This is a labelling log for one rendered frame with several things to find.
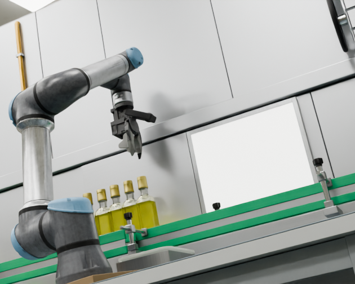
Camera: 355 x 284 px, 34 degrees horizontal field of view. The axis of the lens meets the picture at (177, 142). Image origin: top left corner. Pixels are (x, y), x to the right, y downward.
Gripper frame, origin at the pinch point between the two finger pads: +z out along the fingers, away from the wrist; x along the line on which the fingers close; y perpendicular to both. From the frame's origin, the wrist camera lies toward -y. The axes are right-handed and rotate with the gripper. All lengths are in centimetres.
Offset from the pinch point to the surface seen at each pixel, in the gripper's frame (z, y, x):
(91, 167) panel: -5.1, 26.3, -12.5
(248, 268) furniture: 56, -49, 62
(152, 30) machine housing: -55, -10, -15
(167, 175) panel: 7.6, -5.4, -12.1
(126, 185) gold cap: 11.0, 5.6, 1.5
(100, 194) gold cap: 11.2, 17.0, 1.0
